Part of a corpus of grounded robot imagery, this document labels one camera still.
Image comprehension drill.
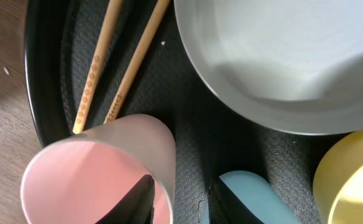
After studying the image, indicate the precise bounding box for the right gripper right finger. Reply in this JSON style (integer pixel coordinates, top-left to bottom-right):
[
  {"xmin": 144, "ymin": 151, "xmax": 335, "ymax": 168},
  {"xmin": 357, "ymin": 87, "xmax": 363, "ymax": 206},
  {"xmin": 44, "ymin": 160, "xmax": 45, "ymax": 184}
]
[{"xmin": 208, "ymin": 177, "xmax": 263, "ymax": 224}]

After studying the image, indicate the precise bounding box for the light blue cup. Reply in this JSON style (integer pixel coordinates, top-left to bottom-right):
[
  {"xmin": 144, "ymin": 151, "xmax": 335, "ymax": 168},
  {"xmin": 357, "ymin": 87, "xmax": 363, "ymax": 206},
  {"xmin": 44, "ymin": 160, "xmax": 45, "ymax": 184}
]
[{"xmin": 200, "ymin": 170, "xmax": 299, "ymax": 224}]

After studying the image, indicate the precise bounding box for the pink cup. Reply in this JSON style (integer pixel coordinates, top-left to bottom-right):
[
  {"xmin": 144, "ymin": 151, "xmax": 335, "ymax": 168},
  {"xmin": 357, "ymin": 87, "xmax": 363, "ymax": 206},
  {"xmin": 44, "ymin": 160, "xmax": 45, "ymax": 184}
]
[{"xmin": 21, "ymin": 114, "xmax": 176, "ymax": 223}]

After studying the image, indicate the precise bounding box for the yellow bowl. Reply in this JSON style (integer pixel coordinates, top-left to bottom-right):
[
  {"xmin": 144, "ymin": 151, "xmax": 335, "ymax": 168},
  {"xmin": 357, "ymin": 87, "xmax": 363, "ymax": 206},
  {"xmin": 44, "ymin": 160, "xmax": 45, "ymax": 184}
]
[{"xmin": 313, "ymin": 130, "xmax": 363, "ymax": 223}]

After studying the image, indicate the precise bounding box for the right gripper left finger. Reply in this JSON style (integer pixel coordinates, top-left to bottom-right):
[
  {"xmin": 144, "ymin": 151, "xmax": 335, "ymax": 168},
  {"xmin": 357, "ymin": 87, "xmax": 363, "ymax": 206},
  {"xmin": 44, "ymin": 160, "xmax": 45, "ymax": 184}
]
[{"xmin": 96, "ymin": 174, "xmax": 155, "ymax": 224}]

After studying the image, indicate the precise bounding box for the grey round plate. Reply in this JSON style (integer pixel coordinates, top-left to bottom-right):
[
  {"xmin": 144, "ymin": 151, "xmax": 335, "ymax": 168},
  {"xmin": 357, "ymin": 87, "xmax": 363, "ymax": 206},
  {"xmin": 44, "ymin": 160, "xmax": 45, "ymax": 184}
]
[{"xmin": 174, "ymin": 0, "xmax": 363, "ymax": 135}]

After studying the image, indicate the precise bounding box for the wooden chopstick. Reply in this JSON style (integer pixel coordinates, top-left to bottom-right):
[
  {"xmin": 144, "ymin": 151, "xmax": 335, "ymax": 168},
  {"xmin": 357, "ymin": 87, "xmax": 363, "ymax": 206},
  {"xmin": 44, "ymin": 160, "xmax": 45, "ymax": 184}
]
[
  {"xmin": 104, "ymin": 0, "xmax": 170, "ymax": 124},
  {"xmin": 72, "ymin": 0, "xmax": 123, "ymax": 134}
]

